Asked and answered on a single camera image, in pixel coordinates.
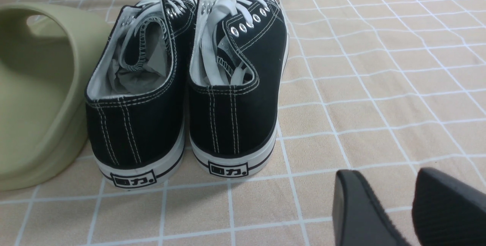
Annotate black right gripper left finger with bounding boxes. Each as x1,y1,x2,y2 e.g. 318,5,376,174
333,169,410,246

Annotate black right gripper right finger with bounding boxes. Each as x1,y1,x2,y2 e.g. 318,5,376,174
412,167,486,246

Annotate checkered peach tablecloth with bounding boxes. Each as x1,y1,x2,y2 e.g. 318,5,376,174
1,0,486,246

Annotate black canvas sneaker right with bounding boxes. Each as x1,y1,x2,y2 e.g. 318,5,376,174
188,0,289,178

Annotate black canvas sneaker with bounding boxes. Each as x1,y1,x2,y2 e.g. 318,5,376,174
85,0,197,190
188,0,289,178

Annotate black canvas sneaker left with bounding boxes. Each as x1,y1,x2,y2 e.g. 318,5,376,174
85,0,197,190

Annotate green slide slipper right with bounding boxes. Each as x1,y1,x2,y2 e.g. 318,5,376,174
0,2,111,192

